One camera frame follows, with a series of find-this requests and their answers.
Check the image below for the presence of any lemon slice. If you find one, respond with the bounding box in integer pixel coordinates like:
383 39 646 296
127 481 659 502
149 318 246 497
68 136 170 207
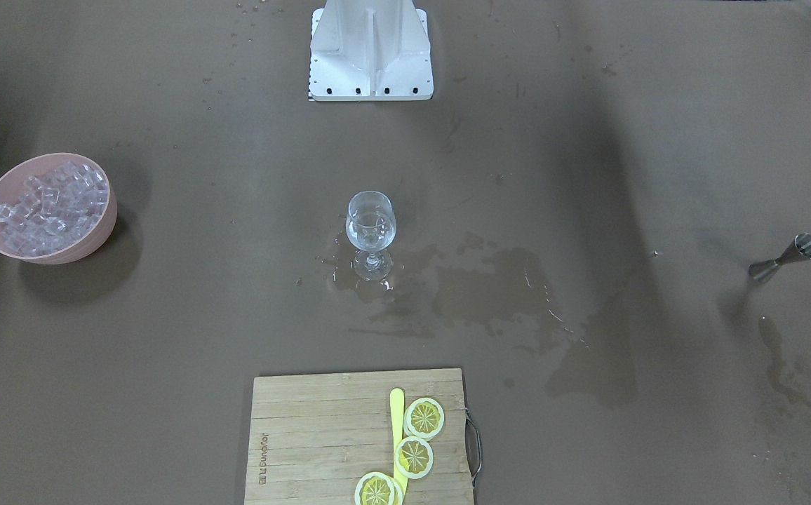
393 436 434 480
403 397 446 441
352 472 403 505

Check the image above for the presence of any clear wine glass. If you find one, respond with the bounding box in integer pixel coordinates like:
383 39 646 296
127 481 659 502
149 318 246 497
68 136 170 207
347 191 397 281

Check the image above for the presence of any steel jigger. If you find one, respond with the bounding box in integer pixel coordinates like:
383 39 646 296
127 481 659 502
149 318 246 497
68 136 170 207
746 232 811 283

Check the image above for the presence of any lemon slice middle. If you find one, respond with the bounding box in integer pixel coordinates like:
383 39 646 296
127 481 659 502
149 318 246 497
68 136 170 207
393 436 434 480

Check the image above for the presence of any lemon slice far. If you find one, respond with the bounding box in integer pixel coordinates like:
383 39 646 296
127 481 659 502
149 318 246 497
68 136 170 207
403 397 446 441

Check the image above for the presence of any bamboo cutting board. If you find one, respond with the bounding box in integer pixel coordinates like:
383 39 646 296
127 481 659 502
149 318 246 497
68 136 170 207
243 368 475 504

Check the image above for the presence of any pink bowl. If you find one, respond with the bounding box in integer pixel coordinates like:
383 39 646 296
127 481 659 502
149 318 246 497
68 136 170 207
0 153 118 265

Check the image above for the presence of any lemon slice near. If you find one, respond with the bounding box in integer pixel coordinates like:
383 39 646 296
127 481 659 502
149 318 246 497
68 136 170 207
352 472 403 505

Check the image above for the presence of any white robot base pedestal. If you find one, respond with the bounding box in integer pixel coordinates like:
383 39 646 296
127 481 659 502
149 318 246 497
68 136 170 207
307 1 434 102

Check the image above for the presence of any yellow plastic knife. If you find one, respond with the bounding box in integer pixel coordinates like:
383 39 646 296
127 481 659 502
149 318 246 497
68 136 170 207
389 387 408 504

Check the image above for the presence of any clear ice cubes pile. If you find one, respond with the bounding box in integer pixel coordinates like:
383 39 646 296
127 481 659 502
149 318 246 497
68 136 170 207
0 161 109 257

